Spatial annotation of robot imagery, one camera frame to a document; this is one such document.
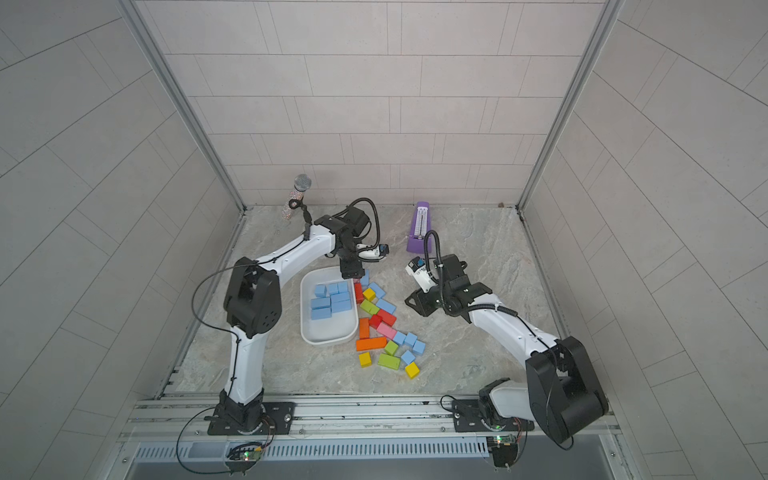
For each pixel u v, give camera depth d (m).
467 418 0.71
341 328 0.86
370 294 0.91
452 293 0.65
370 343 0.83
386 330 0.85
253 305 0.52
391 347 0.81
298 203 0.92
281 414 0.71
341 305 0.90
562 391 0.40
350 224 0.76
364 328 0.84
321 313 0.89
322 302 0.91
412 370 0.77
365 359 0.79
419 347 0.81
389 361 0.79
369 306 0.89
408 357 0.79
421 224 0.96
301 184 0.85
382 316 0.87
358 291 0.89
